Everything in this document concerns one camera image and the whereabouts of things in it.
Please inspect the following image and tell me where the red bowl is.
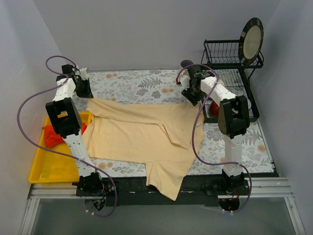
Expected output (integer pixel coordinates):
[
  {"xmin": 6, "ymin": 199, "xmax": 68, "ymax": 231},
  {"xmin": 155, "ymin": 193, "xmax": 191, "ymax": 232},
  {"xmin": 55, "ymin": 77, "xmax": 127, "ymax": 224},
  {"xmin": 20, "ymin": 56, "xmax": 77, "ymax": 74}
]
[{"xmin": 209, "ymin": 101, "xmax": 219, "ymax": 118}]

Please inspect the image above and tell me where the yellow plastic tray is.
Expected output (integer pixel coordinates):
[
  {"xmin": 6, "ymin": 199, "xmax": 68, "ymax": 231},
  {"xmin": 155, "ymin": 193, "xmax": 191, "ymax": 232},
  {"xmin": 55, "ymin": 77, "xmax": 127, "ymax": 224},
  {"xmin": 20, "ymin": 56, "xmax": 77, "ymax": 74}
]
[{"xmin": 28, "ymin": 112, "xmax": 93, "ymax": 184}]

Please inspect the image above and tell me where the pink ceramic mug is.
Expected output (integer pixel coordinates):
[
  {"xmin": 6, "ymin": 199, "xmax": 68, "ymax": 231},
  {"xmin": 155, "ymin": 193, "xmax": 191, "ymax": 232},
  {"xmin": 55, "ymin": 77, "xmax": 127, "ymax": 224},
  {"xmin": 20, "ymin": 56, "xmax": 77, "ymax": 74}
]
[{"xmin": 179, "ymin": 59, "xmax": 194, "ymax": 73}]

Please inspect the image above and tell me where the floral table mat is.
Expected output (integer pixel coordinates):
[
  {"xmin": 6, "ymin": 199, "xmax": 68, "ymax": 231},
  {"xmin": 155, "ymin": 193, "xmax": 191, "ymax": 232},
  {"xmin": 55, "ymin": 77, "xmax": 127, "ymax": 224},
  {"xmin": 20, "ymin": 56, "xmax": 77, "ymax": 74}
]
[{"xmin": 70, "ymin": 69, "xmax": 274, "ymax": 177}]

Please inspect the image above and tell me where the black rimmed beige plate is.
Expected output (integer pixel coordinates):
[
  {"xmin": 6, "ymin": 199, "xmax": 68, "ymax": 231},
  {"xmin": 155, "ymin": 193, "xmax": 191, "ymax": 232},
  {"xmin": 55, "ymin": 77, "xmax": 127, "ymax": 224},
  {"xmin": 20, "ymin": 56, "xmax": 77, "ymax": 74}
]
[{"xmin": 238, "ymin": 18, "xmax": 264, "ymax": 66}]

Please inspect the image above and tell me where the orange red cloth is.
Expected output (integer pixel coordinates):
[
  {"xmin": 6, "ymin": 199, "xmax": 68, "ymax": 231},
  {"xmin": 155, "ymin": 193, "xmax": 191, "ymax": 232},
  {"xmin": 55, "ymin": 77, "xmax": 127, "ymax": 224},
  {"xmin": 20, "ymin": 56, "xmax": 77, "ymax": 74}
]
[{"xmin": 42, "ymin": 121, "xmax": 88, "ymax": 148}]

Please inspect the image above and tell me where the beige t shirt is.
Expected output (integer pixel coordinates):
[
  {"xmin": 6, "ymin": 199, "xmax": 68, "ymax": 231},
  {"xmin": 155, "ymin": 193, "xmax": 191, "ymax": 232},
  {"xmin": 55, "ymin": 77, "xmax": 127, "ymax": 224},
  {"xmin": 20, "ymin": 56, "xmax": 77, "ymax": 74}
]
[{"xmin": 83, "ymin": 98, "xmax": 203, "ymax": 200}]

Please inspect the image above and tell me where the purple cable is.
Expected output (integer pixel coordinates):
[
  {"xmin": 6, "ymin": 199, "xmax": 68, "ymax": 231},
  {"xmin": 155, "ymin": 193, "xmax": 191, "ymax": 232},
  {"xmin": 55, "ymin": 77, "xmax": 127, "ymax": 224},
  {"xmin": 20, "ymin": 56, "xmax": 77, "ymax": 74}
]
[
  {"xmin": 17, "ymin": 55, "xmax": 119, "ymax": 218},
  {"xmin": 176, "ymin": 64, "xmax": 252, "ymax": 213}
]

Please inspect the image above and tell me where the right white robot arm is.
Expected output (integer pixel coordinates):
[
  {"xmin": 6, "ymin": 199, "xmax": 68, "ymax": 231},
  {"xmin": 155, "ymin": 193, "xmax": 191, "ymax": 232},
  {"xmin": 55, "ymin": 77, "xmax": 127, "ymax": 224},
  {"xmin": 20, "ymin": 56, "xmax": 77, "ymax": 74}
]
[{"xmin": 176, "ymin": 64, "xmax": 250, "ymax": 195}]

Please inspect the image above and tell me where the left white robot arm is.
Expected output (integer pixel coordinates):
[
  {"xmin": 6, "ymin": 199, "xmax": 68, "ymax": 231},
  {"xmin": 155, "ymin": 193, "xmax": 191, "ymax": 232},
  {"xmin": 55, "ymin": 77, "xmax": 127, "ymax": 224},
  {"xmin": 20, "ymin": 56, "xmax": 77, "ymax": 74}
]
[{"xmin": 45, "ymin": 64, "xmax": 104, "ymax": 196}]

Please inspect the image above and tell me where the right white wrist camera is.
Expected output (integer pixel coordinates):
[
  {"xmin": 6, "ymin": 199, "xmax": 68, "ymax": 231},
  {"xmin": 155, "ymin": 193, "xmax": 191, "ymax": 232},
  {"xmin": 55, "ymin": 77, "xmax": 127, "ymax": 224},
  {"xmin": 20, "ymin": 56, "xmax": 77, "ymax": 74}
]
[{"xmin": 176, "ymin": 75, "xmax": 190, "ymax": 89}]

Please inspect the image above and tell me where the black wire dish rack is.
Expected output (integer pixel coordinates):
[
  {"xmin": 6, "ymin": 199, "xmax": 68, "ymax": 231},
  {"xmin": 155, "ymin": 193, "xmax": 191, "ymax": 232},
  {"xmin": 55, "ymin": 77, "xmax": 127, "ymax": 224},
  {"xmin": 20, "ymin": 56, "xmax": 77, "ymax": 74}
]
[{"xmin": 201, "ymin": 40, "xmax": 264, "ymax": 122}]

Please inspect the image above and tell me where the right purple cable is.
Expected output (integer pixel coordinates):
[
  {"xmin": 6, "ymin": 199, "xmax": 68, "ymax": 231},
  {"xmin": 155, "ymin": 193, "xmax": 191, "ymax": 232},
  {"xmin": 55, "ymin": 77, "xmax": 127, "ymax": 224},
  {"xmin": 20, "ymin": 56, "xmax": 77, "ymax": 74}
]
[{"xmin": 176, "ymin": 64, "xmax": 252, "ymax": 213}]

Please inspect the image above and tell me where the aluminium frame rail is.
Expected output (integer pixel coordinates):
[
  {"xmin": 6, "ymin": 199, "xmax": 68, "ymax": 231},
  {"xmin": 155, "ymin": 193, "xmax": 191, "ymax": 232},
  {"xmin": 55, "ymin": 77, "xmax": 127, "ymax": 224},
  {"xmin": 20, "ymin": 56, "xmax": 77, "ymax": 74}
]
[{"xmin": 28, "ymin": 173, "xmax": 305, "ymax": 235}]

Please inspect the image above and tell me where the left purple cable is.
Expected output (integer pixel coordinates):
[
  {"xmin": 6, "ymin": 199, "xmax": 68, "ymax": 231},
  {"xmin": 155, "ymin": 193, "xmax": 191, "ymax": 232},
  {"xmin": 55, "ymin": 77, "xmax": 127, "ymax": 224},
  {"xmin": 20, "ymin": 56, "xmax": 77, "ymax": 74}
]
[{"xmin": 17, "ymin": 55, "xmax": 119, "ymax": 218}]

